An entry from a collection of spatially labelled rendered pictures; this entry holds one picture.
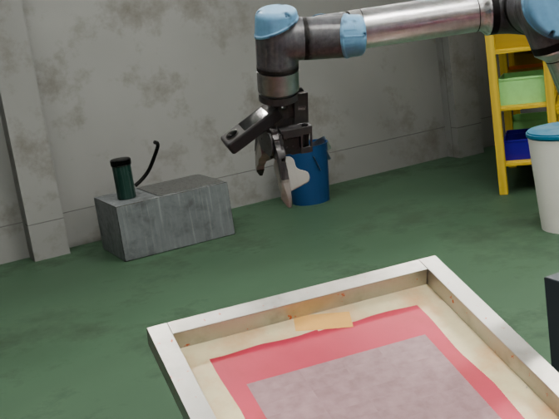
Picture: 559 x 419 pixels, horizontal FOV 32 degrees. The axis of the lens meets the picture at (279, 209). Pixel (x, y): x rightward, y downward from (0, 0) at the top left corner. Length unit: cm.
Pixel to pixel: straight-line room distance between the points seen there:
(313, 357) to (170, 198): 601
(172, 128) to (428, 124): 274
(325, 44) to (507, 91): 642
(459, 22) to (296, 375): 72
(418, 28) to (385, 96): 773
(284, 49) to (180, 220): 607
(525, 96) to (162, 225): 310
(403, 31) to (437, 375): 64
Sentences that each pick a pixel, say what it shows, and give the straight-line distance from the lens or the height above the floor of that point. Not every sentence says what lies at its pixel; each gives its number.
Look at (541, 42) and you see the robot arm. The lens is 178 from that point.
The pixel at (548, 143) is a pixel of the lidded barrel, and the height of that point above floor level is 64.
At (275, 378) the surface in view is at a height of 123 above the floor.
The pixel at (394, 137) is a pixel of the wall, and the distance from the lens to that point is 965.
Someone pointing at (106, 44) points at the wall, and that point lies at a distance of 841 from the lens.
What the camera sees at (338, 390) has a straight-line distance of 162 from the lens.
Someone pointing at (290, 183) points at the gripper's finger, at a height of 152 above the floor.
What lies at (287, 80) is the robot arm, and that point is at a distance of 170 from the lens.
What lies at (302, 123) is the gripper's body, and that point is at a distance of 177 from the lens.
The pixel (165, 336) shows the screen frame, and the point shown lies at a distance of 170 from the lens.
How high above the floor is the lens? 185
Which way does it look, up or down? 12 degrees down
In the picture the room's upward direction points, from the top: 8 degrees counter-clockwise
